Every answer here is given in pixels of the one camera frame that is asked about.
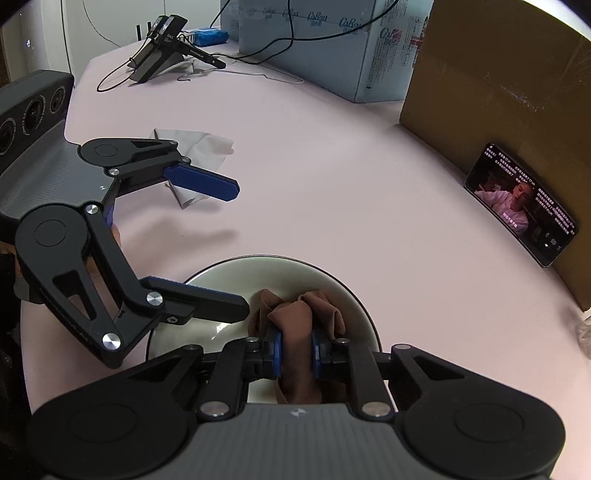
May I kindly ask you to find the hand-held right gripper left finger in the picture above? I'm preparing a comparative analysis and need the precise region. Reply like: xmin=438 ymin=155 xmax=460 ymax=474
xmin=122 ymin=331 xmax=284 ymax=419

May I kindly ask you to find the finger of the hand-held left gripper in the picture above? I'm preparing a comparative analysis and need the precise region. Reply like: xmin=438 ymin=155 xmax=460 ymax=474
xmin=39 ymin=204 xmax=250 ymax=370
xmin=107 ymin=138 xmax=240 ymax=204

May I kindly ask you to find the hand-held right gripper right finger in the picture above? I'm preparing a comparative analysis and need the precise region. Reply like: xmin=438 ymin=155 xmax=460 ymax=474
xmin=311 ymin=331 xmax=467 ymax=420

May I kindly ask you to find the brown cleaning cloth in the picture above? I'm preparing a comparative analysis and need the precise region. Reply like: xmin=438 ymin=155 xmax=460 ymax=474
xmin=249 ymin=288 xmax=347 ymax=405

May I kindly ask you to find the dark blue ceramic bowl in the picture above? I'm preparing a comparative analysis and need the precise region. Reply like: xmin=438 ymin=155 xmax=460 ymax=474
xmin=147 ymin=255 xmax=382 ymax=407

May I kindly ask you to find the crumpled white tissue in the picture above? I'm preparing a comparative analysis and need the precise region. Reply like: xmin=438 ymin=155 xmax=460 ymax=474
xmin=152 ymin=128 xmax=235 ymax=210

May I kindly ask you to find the white appliance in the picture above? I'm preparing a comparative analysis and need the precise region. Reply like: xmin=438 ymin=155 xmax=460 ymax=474
xmin=0 ymin=18 xmax=75 ymax=88

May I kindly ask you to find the black device on stand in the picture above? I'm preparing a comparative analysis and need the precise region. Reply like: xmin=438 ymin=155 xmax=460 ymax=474
xmin=129 ymin=15 xmax=228 ymax=85

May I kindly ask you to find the blue plastic packet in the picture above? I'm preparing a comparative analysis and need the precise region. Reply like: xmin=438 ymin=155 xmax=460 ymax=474
xmin=182 ymin=27 xmax=230 ymax=47

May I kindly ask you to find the light blue printed carton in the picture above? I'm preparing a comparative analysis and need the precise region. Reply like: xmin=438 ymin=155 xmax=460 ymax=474
xmin=221 ymin=0 xmax=435 ymax=103

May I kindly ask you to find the smartphone playing video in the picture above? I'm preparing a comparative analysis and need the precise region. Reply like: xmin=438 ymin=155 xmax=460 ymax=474
xmin=464 ymin=142 xmax=580 ymax=268

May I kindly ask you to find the brown cardboard box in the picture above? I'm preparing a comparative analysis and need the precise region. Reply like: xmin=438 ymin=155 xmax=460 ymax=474
xmin=399 ymin=0 xmax=591 ymax=315

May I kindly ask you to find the thin black cable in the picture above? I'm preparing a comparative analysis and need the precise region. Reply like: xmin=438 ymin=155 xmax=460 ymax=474
xmin=96 ymin=34 xmax=155 ymax=92

